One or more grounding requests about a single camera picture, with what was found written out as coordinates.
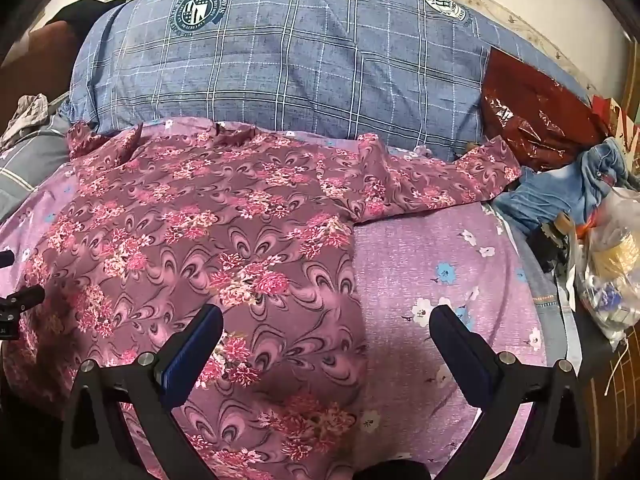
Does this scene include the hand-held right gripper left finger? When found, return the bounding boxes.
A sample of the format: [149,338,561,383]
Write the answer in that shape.
[59,303,224,480]

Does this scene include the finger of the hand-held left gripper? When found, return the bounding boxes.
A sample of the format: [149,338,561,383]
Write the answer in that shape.
[0,285,46,313]

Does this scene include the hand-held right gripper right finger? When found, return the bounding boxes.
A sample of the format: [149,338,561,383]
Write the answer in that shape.
[429,304,596,480]

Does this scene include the maroon pink floral shirt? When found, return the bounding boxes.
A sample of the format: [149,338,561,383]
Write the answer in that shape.
[10,120,523,480]

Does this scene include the purple floral bedsheet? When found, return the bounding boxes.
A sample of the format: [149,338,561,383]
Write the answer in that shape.
[0,120,548,480]

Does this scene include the grey striped cloth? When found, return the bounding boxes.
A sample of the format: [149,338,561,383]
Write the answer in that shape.
[0,110,73,221]

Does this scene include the black object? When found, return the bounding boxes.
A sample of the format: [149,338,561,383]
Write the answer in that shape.
[530,215,571,272]

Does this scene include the blue denim jeans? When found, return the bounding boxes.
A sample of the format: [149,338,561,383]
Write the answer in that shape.
[492,137,633,356]

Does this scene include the clear plastic bag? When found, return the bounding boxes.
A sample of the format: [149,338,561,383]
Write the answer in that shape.
[570,185,640,341]

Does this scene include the crumpled grey cloth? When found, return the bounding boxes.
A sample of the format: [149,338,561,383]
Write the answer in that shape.
[2,94,51,136]

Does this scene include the dark brown cloth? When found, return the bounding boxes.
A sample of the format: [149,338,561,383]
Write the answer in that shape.
[0,0,121,91]

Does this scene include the dark red cloth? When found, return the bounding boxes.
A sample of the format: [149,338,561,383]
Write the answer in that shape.
[480,47,613,171]

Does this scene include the red paper bag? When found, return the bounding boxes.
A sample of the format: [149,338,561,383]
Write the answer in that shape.
[590,94,640,136]

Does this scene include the blue plaid quilt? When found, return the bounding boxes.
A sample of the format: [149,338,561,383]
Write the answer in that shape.
[67,0,591,161]

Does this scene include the cream patterned sheet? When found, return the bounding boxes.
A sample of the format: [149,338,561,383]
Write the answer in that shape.
[445,0,626,91]

